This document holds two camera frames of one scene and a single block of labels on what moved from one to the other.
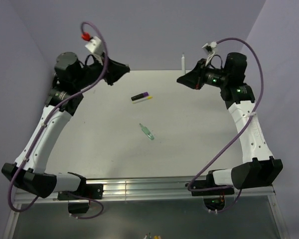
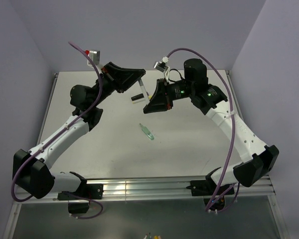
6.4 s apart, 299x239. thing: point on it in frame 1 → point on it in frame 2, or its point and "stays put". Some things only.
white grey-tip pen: x=183 y=64 → x=144 y=91
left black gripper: x=114 y=71 → x=121 y=79
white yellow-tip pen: x=142 y=99 stays put
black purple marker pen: x=139 y=96 stays put
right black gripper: x=195 y=78 → x=160 y=100
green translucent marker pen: x=146 y=131 stays put
